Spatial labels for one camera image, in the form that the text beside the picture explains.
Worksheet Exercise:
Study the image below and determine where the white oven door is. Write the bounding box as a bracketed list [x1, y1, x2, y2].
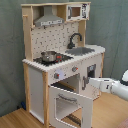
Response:
[49, 86, 93, 128]

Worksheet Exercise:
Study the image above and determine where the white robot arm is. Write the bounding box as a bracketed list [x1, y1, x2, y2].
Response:
[89, 70, 128, 101]

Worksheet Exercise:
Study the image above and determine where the wooden toy kitchen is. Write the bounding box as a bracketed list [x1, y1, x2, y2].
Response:
[22, 2, 105, 128]

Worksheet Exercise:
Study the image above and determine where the black toy stovetop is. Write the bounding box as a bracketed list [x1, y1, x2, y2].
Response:
[34, 53, 71, 66]

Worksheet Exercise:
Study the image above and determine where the red right oven knob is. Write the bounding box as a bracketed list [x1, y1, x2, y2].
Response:
[71, 66, 79, 73]

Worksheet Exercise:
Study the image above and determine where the red oven knob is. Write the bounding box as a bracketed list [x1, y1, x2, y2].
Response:
[71, 66, 79, 73]
[54, 73, 60, 79]

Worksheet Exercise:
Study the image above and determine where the red left oven knob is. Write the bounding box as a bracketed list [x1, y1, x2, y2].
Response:
[54, 73, 60, 79]

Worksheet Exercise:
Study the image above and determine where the steel toy pot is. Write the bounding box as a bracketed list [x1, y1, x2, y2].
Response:
[41, 51, 57, 62]

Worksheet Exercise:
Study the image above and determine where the grey toy sink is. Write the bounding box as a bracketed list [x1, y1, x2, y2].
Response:
[66, 47, 94, 56]

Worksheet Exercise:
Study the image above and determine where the black toy faucet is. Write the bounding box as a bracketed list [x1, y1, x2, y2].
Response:
[67, 33, 82, 49]

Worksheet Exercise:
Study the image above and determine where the grey range hood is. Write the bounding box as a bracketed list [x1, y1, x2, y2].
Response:
[34, 5, 64, 27]

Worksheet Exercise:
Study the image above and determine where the white toy microwave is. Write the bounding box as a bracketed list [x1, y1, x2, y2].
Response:
[66, 3, 90, 21]

